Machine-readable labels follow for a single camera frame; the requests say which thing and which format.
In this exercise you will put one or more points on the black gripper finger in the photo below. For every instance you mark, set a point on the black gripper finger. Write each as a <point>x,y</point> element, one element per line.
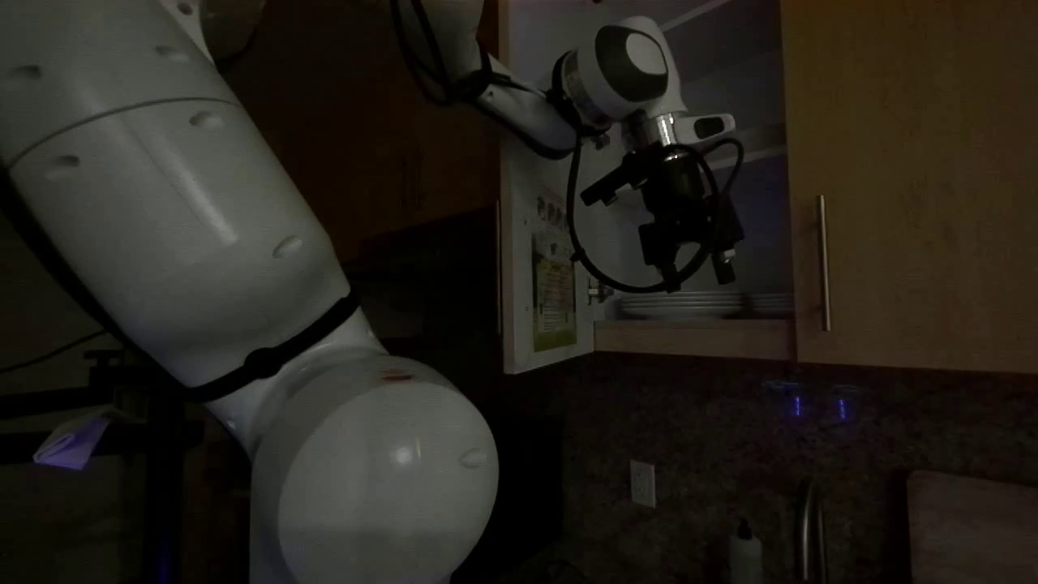
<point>669,271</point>
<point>727,264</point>

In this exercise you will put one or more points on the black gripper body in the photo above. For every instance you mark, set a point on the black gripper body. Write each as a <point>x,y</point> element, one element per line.
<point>681,201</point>

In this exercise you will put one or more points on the wooden cabinet door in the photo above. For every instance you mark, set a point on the wooden cabinet door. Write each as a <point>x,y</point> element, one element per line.
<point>520,271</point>
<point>927,164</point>

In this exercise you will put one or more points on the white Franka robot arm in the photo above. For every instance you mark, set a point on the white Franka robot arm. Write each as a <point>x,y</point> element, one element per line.
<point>163,215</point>

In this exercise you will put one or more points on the paper sheet inside door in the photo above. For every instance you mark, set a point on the paper sheet inside door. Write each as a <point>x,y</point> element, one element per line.
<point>552,304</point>

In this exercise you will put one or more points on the dark stove range hood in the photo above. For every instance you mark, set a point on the dark stove range hood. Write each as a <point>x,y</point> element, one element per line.
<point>433,295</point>

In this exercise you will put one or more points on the wooden cabinet over hood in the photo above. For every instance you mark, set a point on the wooden cabinet over hood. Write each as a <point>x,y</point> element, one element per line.
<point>368,118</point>

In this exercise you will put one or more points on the stack of white plates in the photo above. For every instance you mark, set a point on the stack of white plates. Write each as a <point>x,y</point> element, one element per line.
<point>693,307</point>

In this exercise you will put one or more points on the blue indicator light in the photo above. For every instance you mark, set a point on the blue indicator light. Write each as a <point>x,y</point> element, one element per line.
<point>794,408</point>
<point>840,408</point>

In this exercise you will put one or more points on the soap dispenser bottle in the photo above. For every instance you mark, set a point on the soap dispenser bottle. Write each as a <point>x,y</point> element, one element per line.
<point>743,556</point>

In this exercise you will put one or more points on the black metal stand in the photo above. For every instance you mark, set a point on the black metal stand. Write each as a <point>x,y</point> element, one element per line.
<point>163,488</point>

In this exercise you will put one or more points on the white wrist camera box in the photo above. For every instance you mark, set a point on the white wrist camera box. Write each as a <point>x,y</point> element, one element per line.
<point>697,128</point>

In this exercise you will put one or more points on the white wall outlet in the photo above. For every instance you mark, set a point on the white wall outlet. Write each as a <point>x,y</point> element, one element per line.
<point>642,485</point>

